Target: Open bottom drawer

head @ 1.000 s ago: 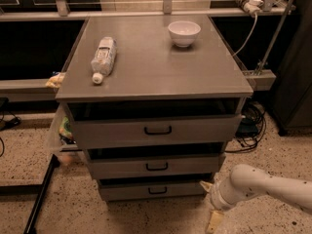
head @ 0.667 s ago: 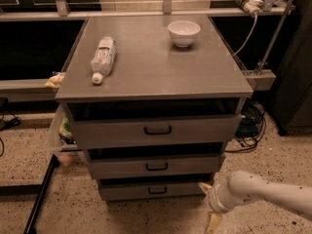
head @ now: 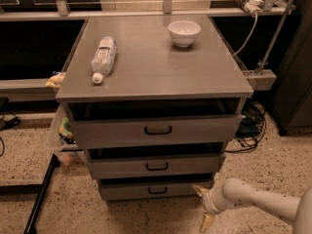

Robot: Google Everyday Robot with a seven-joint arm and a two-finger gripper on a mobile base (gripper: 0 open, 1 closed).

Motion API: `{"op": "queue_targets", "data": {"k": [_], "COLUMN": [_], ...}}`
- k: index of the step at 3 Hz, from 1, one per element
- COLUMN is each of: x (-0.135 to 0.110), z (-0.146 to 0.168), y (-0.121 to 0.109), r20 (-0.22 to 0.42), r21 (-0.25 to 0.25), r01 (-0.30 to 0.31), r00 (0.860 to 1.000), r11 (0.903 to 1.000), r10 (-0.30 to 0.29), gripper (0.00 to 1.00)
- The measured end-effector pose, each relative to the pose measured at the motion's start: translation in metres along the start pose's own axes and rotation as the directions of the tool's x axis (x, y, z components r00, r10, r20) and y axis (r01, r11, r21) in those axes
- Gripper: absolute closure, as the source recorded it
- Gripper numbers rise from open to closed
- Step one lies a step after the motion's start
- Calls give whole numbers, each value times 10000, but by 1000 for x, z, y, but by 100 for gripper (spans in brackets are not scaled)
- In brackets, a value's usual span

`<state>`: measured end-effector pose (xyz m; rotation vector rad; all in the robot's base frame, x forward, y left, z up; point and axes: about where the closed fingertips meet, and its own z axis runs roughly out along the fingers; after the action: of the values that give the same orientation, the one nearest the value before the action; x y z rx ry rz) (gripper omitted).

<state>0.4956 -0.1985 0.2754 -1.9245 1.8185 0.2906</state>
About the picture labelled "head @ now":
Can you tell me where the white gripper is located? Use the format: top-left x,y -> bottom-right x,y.
192,184 -> 226,233

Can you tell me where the grey bottom drawer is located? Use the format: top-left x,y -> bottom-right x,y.
99,179 -> 215,201

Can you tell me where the grey drawer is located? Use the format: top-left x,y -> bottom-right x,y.
87,154 -> 225,179
99,179 -> 215,201
71,114 -> 242,149

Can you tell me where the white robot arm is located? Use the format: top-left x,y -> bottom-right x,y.
192,177 -> 312,234

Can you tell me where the grey middle drawer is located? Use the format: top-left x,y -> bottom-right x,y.
87,154 -> 225,179

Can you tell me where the grey drawer cabinet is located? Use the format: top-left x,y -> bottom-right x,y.
57,16 -> 253,189

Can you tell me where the grey top drawer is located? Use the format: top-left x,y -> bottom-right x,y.
71,114 -> 242,149

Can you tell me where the dark cabinet at right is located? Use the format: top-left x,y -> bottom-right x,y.
268,0 -> 312,136

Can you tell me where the clear plastic bin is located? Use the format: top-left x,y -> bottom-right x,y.
45,105 -> 85,164

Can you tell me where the white ceramic bowl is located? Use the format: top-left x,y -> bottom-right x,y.
168,20 -> 201,47

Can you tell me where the clear plastic bottle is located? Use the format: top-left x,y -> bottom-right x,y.
91,37 -> 117,84

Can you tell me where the yellow crumpled wrapper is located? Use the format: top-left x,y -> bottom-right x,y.
46,72 -> 65,89

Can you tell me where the white power strip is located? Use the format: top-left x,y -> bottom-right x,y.
234,0 -> 261,17

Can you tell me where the black cable bundle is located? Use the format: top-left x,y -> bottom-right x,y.
224,101 -> 267,154

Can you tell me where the white power cable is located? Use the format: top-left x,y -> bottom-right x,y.
231,13 -> 259,58

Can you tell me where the black metal floor frame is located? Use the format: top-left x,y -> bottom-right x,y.
0,154 -> 60,234

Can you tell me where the black cable at left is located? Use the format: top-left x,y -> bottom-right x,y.
0,97 -> 21,158

